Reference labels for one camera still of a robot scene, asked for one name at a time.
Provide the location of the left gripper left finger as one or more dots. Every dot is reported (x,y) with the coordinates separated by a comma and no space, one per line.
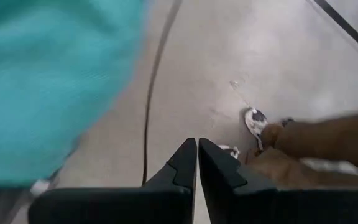
(154,205)

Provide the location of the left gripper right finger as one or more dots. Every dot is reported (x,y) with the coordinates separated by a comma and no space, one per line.
(247,205)

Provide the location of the teal terry towel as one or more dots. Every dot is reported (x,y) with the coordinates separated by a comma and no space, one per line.
(48,87)

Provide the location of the person's white shoe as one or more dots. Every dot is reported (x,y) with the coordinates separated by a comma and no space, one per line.
(255,123)
(231,151)

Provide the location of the person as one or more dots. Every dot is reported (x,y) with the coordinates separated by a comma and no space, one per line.
(328,140)

